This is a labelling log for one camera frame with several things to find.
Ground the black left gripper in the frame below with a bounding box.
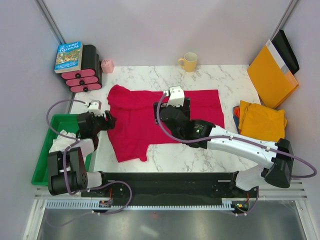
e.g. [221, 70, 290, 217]
[89, 110, 117, 134]

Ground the crimson red t-shirt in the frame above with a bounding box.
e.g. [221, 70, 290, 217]
[107, 85, 225, 163]

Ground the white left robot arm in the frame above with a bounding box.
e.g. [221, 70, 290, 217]
[47, 110, 116, 196]

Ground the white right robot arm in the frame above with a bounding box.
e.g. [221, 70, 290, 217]
[153, 98, 294, 197]

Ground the yellow ceramic mug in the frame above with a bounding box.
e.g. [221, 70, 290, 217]
[178, 52, 198, 73]

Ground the black pink drawer organizer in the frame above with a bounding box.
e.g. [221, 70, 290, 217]
[60, 44, 102, 93]

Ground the green plastic tray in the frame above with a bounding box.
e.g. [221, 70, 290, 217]
[31, 114, 79, 187]

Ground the small pink box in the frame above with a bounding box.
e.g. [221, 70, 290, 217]
[100, 59, 115, 74]

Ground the white crumpled t-shirt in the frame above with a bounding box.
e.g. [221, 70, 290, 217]
[48, 130, 76, 153]

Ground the folded blue t-shirt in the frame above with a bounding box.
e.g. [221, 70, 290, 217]
[233, 105, 241, 134]

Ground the blue treehouse paperback book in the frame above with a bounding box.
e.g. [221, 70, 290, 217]
[54, 41, 83, 74]

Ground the orange padded envelope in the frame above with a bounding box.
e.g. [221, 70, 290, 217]
[247, 40, 299, 109]

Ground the black folder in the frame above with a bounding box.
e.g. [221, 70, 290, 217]
[271, 29, 300, 75]

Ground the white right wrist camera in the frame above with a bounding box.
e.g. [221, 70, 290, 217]
[163, 86, 185, 108]

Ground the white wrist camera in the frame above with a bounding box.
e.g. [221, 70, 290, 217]
[85, 100, 104, 117]
[163, 86, 185, 108]

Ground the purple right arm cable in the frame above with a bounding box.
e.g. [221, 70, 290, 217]
[156, 92, 318, 217]

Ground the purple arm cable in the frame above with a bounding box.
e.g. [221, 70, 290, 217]
[156, 92, 318, 217]
[44, 99, 132, 228]

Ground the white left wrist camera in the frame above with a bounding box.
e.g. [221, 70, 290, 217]
[85, 100, 104, 117]

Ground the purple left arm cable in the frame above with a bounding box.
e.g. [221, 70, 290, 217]
[44, 99, 132, 228]

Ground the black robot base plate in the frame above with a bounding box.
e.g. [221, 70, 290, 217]
[81, 172, 258, 207]

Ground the white slotted cable duct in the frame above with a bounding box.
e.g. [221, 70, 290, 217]
[45, 199, 235, 211]

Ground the aluminium frame rail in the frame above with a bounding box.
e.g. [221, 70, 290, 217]
[34, 180, 308, 201]

